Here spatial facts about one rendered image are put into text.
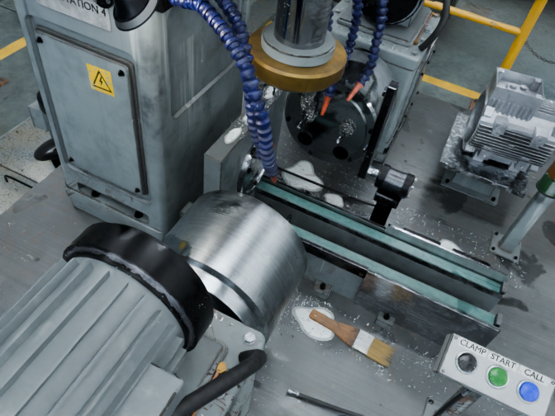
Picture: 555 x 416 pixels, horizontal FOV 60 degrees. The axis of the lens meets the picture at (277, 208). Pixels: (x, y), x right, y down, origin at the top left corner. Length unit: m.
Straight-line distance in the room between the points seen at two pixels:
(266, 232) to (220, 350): 0.23
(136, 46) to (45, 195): 0.64
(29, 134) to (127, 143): 1.21
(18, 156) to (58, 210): 0.78
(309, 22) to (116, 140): 0.45
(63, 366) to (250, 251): 0.38
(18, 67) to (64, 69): 2.39
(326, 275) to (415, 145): 0.66
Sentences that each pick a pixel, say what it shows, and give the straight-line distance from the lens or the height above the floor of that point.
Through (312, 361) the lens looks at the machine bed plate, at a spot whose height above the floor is 0.80.
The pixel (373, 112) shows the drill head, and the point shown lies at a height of 1.12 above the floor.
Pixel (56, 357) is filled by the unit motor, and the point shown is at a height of 1.35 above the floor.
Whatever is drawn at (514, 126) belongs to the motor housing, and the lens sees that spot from 1.40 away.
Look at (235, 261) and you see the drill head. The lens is 0.76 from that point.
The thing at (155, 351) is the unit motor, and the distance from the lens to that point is 0.51.
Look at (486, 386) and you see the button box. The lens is 0.89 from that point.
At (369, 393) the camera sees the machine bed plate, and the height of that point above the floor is 0.80.
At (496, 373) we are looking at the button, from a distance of 0.89.
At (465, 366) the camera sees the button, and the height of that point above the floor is 1.07.
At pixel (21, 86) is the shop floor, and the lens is 3.23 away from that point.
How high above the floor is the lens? 1.78
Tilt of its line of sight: 48 degrees down
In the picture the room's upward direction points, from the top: 10 degrees clockwise
